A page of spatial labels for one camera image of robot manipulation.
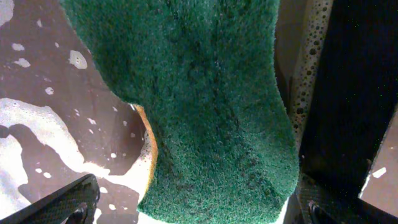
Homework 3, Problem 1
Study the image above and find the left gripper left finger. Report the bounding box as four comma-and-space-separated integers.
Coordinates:
1, 174, 100, 224

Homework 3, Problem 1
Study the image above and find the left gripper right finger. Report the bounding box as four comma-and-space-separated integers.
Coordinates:
297, 174, 397, 224

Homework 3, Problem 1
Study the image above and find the green yellow scrub sponge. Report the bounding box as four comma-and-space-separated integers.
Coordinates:
61, 0, 299, 223

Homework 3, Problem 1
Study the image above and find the black soapy water tub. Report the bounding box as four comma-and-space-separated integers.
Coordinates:
0, 0, 398, 224

